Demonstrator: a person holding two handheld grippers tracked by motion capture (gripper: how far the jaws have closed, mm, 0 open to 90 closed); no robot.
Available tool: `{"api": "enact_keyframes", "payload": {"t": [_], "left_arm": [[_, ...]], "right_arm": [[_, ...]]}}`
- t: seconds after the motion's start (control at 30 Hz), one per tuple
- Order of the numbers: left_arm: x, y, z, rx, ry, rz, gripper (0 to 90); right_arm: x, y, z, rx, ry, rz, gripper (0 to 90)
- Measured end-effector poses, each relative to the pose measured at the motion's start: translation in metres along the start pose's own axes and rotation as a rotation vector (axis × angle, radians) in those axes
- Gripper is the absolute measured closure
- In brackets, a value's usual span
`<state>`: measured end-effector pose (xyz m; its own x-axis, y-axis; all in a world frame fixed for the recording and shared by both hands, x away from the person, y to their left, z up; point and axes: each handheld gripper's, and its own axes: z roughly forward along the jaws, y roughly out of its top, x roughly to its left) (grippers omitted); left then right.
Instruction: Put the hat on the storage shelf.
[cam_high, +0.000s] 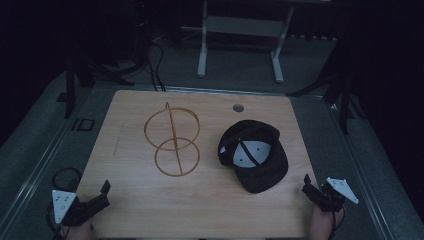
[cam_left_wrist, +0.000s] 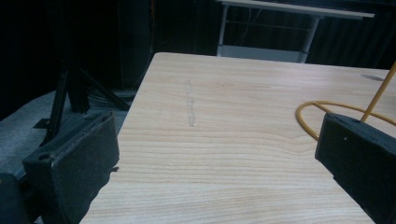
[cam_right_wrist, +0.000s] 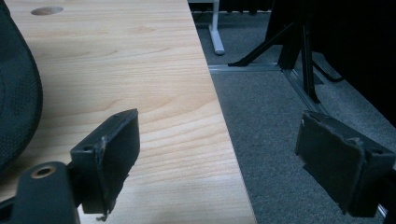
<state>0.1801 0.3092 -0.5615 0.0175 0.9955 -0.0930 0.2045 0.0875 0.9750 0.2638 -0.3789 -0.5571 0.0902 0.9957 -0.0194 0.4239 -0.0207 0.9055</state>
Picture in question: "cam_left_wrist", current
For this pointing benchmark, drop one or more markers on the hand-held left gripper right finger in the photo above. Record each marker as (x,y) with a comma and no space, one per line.
(361,152)

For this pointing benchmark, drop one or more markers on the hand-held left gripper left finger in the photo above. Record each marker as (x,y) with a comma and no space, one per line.
(77,165)

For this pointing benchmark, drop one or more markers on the black metal tripod stand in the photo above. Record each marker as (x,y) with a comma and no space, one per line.
(74,93)

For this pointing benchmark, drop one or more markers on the dark curtain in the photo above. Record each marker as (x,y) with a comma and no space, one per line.
(345,40)

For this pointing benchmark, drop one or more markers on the white metal frame table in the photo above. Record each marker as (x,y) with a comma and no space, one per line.
(264,53)

